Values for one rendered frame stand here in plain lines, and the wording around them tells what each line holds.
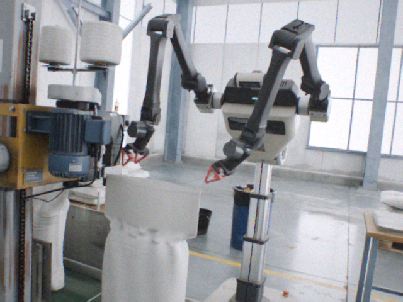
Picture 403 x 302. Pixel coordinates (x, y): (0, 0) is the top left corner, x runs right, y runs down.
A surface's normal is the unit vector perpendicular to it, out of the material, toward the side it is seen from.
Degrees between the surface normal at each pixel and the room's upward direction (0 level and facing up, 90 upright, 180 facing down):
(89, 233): 90
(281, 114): 40
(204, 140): 90
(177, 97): 90
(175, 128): 90
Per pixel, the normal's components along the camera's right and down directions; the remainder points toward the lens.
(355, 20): -0.40, 0.05
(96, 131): 0.00, 0.09
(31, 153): 0.91, 0.11
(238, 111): -0.22, -0.73
